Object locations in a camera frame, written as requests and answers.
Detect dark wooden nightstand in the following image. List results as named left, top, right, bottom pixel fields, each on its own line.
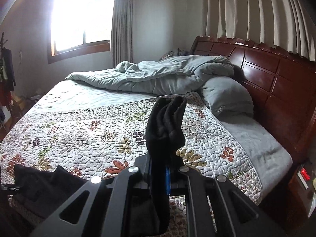
left=288, top=160, right=315, bottom=225

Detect dark wooden headboard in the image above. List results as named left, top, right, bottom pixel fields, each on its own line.
left=191, top=36, right=315, bottom=164

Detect window with wooden frame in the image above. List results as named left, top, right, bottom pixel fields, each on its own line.
left=48, top=0, right=115, bottom=64

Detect white power strip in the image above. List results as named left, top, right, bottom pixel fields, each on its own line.
left=295, top=164, right=315, bottom=218

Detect black pants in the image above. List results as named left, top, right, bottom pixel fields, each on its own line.
left=130, top=96, right=187, bottom=236

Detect beige curtain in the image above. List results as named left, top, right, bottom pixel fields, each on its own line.
left=204, top=0, right=315, bottom=61

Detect floral quilted bedspread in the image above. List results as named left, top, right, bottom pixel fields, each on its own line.
left=1, top=92, right=263, bottom=204

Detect clothes rack with garments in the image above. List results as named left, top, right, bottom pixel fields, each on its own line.
left=1, top=32, right=16, bottom=133

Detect grey window curtain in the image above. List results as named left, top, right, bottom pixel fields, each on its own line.
left=110, top=0, right=133, bottom=67

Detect grey pillow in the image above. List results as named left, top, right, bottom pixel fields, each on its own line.
left=199, top=76, right=254, bottom=117

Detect grey-green duvet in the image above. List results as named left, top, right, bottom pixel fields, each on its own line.
left=65, top=55, right=234, bottom=95

